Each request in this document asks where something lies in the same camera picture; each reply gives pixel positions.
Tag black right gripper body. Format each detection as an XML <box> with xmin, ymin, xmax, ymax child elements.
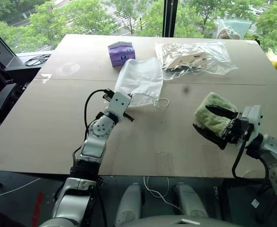
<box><xmin>220</xmin><ymin>112</ymin><xmax>250</xmax><ymax>150</ymax></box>

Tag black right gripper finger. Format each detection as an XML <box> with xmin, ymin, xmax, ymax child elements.
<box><xmin>192</xmin><ymin>122</ymin><xmax>224</xmax><ymax>148</ymax></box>
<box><xmin>205</xmin><ymin>105</ymin><xmax>238</xmax><ymax>120</ymax></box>

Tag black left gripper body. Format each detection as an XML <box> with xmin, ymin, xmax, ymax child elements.
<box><xmin>103</xmin><ymin>88</ymin><xmax>116</xmax><ymax>103</ymax></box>

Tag green towel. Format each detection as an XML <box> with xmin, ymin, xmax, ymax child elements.
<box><xmin>194</xmin><ymin>92</ymin><xmax>238</xmax><ymax>139</ymax></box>

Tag white drawstring bag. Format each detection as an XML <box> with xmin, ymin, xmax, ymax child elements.
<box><xmin>114</xmin><ymin>56</ymin><xmax>170</xmax><ymax>110</ymax></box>

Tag clear plastic bag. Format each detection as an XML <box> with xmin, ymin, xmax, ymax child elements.
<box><xmin>154</xmin><ymin>40</ymin><xmax>239</xmax><ymax>81</ymax></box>

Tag yellow bag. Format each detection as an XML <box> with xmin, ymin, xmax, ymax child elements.
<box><xmin>266</xmin><ymin>48</ymin><xmax>277</xmax><ymax>70</ymax></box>

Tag clear bag with contents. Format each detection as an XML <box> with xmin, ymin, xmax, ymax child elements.
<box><xmin>215</xmin><ymin>18</ymin><xmax>253</xmax><ymax>40</ymax></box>

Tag purple tissue pack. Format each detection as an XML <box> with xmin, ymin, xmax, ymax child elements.
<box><xmin>107</xmin><ymin>40</ymin><xmax>136</xmax><ymax>69</ymax></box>

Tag cardboard pieces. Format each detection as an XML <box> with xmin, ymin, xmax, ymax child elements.
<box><xmin>167</xmin><ymin>52</ymin><xmax>211</xmax><ymax>71</ymax></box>

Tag grey rounded robot leg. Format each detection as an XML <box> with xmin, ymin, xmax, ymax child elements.
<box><xmin>114</xmin><ymin>183</ymin><xmax>145</xmax><ymax>227</ymax></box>
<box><xmin>171</xmin><ymin>183</ymin><xmax>209</xmax><ymax>217</ymax></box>

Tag grey robot torso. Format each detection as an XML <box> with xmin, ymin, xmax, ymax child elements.
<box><xmin>128</xmin><ymin>214</ymin><xmax>236</xmax><ymax>227</ymax></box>

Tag black chair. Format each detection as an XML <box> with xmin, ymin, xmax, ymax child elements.
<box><xmin>0</xmin><ymin>81</ymin><xmax>17</xmax><ymax>113</ymax></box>

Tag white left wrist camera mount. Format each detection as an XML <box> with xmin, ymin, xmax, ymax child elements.
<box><xmin>108</xmin><ymin>92</ymin><xmax>132</xmax><ymax>118</ymax></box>

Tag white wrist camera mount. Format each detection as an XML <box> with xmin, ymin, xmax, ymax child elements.
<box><xmin>108</xmin><ymin>92</ymin><xmax>132</xmax><ymax>118</ymax></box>
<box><xmin>241</xmin><ymin>105</ymin><xmax>263</xmax><ymax>133</ymax></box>

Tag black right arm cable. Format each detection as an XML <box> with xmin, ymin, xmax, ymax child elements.
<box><xmin>232</xmin><ymin>125</ymin><xmax>271</xmax><ymax>181</ymax></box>

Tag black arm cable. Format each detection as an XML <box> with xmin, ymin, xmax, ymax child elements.
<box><xmin>232</xmin><ymin>125</ymin><xmax>271</xmax><ymax>181</ymax></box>
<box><xmin>71</xmin><ymin>88</ymin><xmax>108</xmax><ymax>166</ymax></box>

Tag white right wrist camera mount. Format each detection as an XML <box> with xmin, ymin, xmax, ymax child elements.
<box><xmin>241</xmin><ymin>105</ymin><xmax>263</xmax><ymax>133</ymax></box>

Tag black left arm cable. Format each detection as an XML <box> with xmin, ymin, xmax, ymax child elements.
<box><xmin>71</xmin><ymin>88</ymin><xmax>108</xmax><ymax>166</ymax></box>

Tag thin white cable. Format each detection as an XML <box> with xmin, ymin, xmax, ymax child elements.
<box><xmin>143</xmin><ymin>176</ymin><xmax>184</xmax><ymax>213</ymax></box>

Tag coiled black cable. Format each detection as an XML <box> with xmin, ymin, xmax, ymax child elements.
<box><xmin>24</xmin><ymin>53</ymin><xmax>52</xmax><ymax>67</ymax></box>

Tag dark window frame post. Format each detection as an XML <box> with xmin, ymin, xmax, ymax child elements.
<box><xmin>163</xmin><ymin>0</ymin><xmax>178</xmax><ymax>38</ymax></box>

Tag thin white string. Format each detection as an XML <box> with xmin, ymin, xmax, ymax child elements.
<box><xmin>0</xmin><ymin>177</ymin><xmax>42</xmax><ymax>201</ymax></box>

